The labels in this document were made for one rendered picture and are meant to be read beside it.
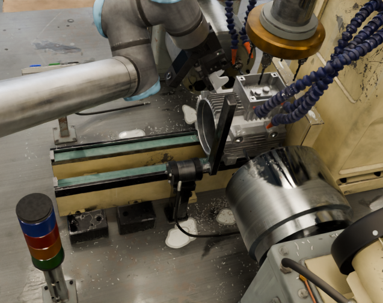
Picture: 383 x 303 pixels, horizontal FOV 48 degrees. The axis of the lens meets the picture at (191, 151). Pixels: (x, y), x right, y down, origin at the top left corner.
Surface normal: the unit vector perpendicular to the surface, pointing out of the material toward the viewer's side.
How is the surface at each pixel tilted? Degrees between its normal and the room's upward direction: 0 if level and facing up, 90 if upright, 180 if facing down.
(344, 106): 90
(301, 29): 0
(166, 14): 99
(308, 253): 0
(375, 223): 42
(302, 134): 90
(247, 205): 65
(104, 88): 72
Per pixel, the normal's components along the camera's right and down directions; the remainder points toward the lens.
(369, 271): -0.92, 0.03
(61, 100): 0.88, 0.22
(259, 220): -0.78, -0.18
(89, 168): 0.28, 0.76
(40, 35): 0.13, -0.63
